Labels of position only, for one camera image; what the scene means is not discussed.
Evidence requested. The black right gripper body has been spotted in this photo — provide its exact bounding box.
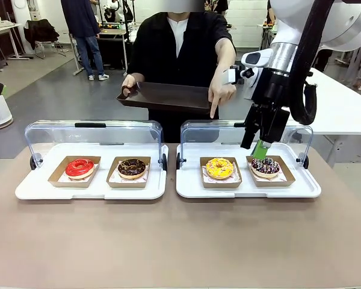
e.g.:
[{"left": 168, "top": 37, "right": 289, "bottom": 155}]
[{"left": 252, "top": 68, "right": 293, "bottom": 111}]

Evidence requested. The white printed paper liner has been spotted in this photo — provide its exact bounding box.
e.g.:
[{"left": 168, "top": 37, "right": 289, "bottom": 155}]
[
  {"left": 113, "top": 164, "right": 149, "bottom": 183},
  {"left": 202, "top": 162, "right": 240, "bottom": 184},
  {"left": 58, "top": 164, "right": 97, "bottom": 183},
  {"left": 250, "top": 167, "right": 288, "bottom": 182}
]

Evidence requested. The yellow glazed sprinkle donut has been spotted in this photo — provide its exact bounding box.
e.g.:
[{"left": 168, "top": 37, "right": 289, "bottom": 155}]
[{"left": 205, "top": 157, "right": 235, "bottom": 180}]

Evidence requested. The brown cardboard donut box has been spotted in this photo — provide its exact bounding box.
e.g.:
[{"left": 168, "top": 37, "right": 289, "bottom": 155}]
[
  {"left": 199, "top": 156, "right": 243, "bottom": 189},
  {"left": 106, "top": 155, "right": 152, "bottom": 189},
  {"left": 245, "top": 155, "right": 296, "bottom": 188},
  {"left": 47, "top": 155, "right": 102, "bottom": 188}
]

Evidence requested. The dark brown serving tray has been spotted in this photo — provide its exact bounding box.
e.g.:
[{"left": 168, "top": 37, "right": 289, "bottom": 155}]
[{"left": 116, "top": 81, "right": 213, "bottom": 114}]

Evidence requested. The person's left forearm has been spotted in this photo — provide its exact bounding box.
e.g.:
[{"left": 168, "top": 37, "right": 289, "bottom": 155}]
[{"left": 213, "top": 39, "right": 236, "bottom": 85}]

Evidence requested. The chocolate donut with coloured sprinkles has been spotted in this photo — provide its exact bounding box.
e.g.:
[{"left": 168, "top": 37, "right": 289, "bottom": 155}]
[{"left": 250, "top": 157, "right": 281, "bottom": 178}]

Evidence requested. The red glazed donut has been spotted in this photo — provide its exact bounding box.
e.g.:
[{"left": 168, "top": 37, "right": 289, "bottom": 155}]
[{"left": 65, "top": 158, "right": 95, "bottom": 181}]

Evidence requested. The person in black shirt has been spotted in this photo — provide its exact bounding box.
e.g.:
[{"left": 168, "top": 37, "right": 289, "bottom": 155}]
[{"left": 126, "top": 2, "right": 237, "bottom": 144}]

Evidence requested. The chocolate donut with nut crumbs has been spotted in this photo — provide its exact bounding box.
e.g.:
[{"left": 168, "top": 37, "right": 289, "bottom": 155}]
[{"left": 117, "top": 158, "right": 147, "bottom": 181}]

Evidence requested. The person's left hand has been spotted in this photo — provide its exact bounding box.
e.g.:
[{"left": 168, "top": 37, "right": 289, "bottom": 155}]
[{"left": 208, "top": 79, "right": 237, "bottom": 119}]

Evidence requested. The person's right hand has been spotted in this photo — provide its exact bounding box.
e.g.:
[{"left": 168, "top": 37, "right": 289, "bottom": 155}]
[{"left": 121, "top": 75, "right": 138, "bottom": 98}]

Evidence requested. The clear plastic display lid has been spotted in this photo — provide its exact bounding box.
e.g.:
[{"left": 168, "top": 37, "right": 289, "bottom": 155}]
[
  {"left": 23, "top": 119, "right": 168, "bottom": 172},
  {"left": 176, "top": 119, "right": 314, "bottom": 169}
]

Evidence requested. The white desk with grey legs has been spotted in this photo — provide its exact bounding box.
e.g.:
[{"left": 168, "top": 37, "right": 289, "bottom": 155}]
[{"left": 0, "top": 23, "right": 30, "bottom": 61}]

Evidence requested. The large white table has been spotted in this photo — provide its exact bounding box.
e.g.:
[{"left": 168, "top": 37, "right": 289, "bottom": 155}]
[{"left": 288, "top": 67, "right": 361, "bottom": 169}]

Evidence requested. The black jacket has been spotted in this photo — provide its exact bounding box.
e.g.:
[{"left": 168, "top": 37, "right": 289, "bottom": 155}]
[{"left": 23, "top": 19, "right": 60, "bottom": 51}]

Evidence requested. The white display tray base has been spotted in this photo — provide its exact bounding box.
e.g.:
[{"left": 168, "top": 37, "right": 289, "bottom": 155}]
[
  {"left": 14, "top": 143, "right": 169, "bottom": 201},
  {"left": 176, "top": 143, "right": 322, "bottom": 199}
]

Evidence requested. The bystander in blue jeans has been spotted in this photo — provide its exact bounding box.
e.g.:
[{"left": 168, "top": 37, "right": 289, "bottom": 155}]
[{"left": 61, "top": 0, "right": 110, "bottom": 82}]

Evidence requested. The grey workbench with metal legs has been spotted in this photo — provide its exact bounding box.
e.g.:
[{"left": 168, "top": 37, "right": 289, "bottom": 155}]
[{"left": 69, "top": 27, "right": 130, "bottom": 76}]

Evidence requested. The white and black background robot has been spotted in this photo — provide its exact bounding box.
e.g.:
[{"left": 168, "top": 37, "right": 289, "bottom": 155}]
[{"left": 103, "top": 0, "right": 122, "bottom": 23}]

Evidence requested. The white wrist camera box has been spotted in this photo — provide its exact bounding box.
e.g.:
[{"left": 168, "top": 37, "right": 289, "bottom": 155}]
[{"left": 221, "top": 64, "right": 256, "bottom": 87}]

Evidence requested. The black corrugated cable conduit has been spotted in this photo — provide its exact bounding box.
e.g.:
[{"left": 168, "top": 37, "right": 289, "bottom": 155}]
[{"left": 288, "top": 0, "right": 336, "bottom": 126}]

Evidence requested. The metal frame chair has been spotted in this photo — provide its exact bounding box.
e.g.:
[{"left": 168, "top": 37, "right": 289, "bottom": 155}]
[{"left": 32, "top": 37, "right": 67, "bottom": 60}]

